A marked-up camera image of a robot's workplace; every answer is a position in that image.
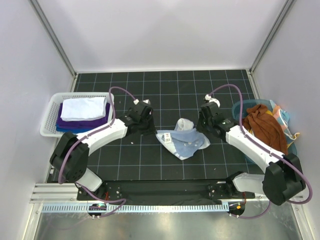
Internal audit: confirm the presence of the blue plastic basin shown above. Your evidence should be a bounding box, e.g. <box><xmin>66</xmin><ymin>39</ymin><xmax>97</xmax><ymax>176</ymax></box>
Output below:
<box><xmin>231</xmin><ymin>99</ymin><xmax>299</xmax><ymax>166</ymax></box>

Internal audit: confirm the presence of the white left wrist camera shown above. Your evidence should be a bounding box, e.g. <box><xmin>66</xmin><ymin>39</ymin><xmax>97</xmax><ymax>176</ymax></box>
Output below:
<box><xmin>133</xmin><ymin>98</ymin><xmax>151</xmax><ymax>107</ymax></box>

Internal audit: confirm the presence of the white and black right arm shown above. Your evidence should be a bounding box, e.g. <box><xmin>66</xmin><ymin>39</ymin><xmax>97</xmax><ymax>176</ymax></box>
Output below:
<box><xmin>196</xmin><ymin>102</ymin><xmax>312</xmax><ymax>206</ymax></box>

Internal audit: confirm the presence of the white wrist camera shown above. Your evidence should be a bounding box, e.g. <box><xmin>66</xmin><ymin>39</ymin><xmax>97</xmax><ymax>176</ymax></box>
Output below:
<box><xmin>204</xmin><ymin>94</ymin><xmax>221</xmax><ymax>107</ymax></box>
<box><xmin>133</xmin><ymin>98</ymin><xmax>151</xmax><ymax>107</ymax></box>

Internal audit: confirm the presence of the aluminium frame rail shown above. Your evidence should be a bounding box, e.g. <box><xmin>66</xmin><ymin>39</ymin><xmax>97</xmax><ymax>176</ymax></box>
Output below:
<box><xmin>29</xmin><ymin>183</ymin><xmax>78</xmax><ymax>204</ymax></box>

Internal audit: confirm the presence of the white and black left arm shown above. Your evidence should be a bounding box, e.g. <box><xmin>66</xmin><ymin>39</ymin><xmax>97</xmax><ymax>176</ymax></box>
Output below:
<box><xmin>50</xmin><ymin>100</ymin><xmax>156</xmax><ymax>200</ymax></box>

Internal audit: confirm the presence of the multicolour striped towel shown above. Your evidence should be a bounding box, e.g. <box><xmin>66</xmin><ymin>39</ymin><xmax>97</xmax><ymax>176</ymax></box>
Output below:
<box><xmin>267</xmin><ymin>100</ymin><xmax>301</xmax><ymax>149</ymax></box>

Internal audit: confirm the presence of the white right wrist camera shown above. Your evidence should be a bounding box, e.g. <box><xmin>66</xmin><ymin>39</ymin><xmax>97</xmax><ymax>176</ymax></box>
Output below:
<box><xmin>204</xmin><ymin>94</ymin><xmax>221</xmax><ymax>107</ymax></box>

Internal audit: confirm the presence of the white folded towel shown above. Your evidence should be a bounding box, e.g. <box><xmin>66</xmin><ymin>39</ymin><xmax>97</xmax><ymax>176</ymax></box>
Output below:
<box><xmin>60</xmin><ymin>97</ymin><xmax>108</xmax><ymax>122</ymax></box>

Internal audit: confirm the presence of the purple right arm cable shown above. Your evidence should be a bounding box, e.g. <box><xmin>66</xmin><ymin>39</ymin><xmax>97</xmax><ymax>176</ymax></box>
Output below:
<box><xmin>208</xmin><ymin>84</ymin><xmax>314</xmax><ymax>220</ymax></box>

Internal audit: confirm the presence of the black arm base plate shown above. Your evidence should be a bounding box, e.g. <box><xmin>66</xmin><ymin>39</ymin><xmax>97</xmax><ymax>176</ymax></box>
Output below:
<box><xmin>77</xmin><ymin>178</ymin><xmax>256</xmax><ymax>215</ymax></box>

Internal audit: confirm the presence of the light blue bear towel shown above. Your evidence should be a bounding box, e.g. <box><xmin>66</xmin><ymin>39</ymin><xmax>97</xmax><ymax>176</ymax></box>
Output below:
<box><xmin>155</xmin><ymin>118</ymin><xmax>211</xmax><ymax>161</ymax></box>

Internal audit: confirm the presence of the blue folded towel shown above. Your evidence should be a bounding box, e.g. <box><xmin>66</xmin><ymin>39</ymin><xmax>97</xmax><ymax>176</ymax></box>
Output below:
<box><xmin>56</xmin><ymin>125</ymin><xmax>93</xmax><ymax>134</ymax></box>

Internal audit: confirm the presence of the brown towel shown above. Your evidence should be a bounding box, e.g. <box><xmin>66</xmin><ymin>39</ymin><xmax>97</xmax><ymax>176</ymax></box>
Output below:
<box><xmin>242</xmin><ymin>104</ymin><xmax>288</xmax><ymax>155</ymax></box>

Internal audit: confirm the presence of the purple folded towel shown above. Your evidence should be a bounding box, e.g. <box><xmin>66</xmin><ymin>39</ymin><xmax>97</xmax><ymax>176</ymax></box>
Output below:
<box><xmin>56</xmin><ymin>103</ymin><xmax>111</xmax><ymax>129</ymax></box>

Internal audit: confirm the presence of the white slotted cable duct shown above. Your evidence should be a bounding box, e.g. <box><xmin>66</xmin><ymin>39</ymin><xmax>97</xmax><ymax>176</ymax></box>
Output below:
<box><xmin>41</xmin><ymin>202</ymin><xmax>229</xmax><ymax>214</ymax></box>

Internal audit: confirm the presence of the white plastic basket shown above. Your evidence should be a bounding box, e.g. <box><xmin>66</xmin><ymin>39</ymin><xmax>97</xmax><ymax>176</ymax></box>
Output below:
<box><xmin>40</xmin><ymin>92</ymin><xmax>114</xmax><ymax>138</ymax></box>

